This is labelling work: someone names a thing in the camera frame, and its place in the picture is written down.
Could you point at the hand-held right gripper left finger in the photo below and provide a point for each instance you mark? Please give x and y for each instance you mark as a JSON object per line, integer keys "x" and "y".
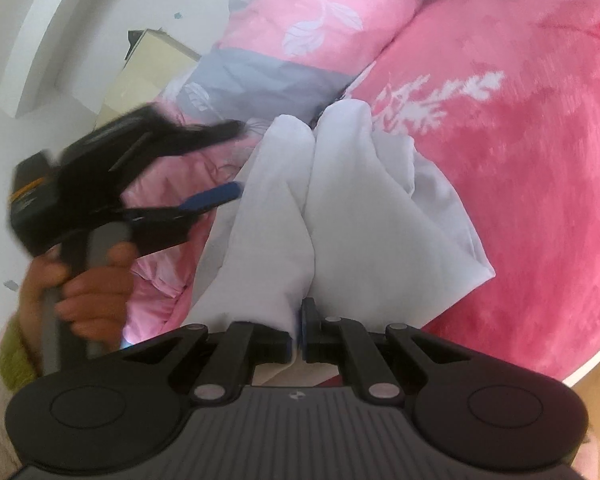
{"x": 275, "y": 347}

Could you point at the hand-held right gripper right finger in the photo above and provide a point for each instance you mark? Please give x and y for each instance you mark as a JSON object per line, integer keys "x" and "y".
{"x": 309, "y": 330}

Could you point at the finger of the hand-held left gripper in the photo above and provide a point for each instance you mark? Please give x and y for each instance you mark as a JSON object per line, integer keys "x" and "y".
{"x": 215, "y": 132}
{"x": 220, "y": 192}

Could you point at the white shirt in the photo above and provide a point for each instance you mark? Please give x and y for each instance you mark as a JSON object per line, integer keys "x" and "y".
{"x": 355, "y": 210}

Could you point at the person's left hand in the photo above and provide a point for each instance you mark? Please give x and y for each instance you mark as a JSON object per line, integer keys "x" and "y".
{"x": 97, "y": 295}

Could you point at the pink floral quilt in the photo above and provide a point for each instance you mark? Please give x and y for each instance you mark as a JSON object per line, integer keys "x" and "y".
{"x": 305, "y": 10}

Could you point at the red floral bed blanket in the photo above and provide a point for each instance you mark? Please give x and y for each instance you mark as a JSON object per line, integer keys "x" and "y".
{"x": 530, "y": 160}

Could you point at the white bed frame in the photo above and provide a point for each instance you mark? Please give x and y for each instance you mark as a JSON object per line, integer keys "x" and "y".
{"x": 587, "y": 365}

